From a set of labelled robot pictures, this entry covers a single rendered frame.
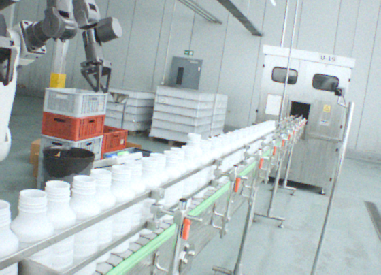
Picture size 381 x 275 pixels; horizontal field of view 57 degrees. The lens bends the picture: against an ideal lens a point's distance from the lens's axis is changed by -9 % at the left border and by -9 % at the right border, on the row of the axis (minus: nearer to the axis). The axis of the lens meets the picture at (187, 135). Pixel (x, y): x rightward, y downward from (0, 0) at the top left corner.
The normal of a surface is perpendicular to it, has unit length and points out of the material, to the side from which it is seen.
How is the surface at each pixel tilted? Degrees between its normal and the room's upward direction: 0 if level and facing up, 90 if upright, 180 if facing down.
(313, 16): 90
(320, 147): 90
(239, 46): 90
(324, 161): 90
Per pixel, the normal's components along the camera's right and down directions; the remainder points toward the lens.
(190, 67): -0.35, 0.07
